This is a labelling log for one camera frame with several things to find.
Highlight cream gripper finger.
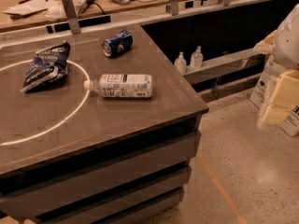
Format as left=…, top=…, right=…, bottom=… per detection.
left=262, top=106, right=291, bottom=125
left=270, top=70, right=299, bottom=108

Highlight clear plastic water bottle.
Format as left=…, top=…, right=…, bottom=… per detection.
left=84, top=74, right=153, bottom=98

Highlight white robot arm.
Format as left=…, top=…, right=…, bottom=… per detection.
left=253, top=4, right=299, bottom=125

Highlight right small clear bottle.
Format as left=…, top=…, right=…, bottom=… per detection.
left=190, top=46, right=203, bottom=68

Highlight small clear bottle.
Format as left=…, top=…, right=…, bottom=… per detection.
left=190, top=46, right=203, bottom=68
left=174, top=51, right=187, bottom=75

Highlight left small clear bottle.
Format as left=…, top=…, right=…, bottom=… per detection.
left=174, top=51, right=187, bottom=75

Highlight white printed cardboard box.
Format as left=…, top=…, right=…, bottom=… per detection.
left=249, top=55, right=299, bottom=136

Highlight blue soda can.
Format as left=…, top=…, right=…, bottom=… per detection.
left=102, top=30, right=133, bottom=58

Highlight grey table cabinet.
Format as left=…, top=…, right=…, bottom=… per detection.
left=0, top=25, right=207, bottom=224

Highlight white power strip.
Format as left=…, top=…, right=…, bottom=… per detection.
left=75, top=0, right=94, bottom=13

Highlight blue chip bag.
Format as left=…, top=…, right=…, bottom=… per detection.
left=21, top=41, right=71, bottom=92

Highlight white crumpled mask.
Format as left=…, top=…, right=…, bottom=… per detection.
left=43, top=4, right=65, bottom=21

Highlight white paper sheets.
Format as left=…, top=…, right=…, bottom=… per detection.
left=4, top=0, right=58, bottom=16

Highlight grey metal bracket post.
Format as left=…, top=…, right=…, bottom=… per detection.
left=61, top=0, right=80, bottom=35

